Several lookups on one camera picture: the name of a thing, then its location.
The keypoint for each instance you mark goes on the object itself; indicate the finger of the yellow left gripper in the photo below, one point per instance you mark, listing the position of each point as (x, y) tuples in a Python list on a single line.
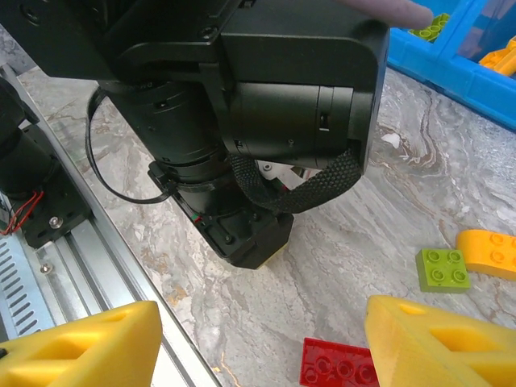
[(276, 257)]

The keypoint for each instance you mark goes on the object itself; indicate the blue plastic bin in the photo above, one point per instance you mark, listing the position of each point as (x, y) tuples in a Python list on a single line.
[(483, 92), (415, 64)]

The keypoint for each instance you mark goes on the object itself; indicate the small square green lego brick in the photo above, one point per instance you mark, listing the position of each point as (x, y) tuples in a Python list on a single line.
[(443, 270)]

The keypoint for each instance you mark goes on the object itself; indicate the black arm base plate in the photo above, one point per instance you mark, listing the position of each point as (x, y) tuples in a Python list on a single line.
[(60, 209)]

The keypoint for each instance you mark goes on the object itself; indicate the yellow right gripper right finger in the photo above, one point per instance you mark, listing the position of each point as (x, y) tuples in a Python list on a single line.
[(435, 354)]

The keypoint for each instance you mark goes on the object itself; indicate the orange curved lego brick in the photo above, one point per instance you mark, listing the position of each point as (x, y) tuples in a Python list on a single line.
[(488, 254)]

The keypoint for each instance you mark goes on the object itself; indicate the red lego brick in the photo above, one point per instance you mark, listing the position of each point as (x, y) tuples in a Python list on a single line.
[(330, 363)]

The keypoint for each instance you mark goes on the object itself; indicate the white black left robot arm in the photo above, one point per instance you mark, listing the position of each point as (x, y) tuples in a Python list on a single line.
[(24, 161)]

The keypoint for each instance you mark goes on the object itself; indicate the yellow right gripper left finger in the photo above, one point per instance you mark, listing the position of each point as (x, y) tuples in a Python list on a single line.
[(80, 354)]

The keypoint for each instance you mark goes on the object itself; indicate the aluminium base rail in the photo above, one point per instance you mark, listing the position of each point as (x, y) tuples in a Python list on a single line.
[(101, 250)]

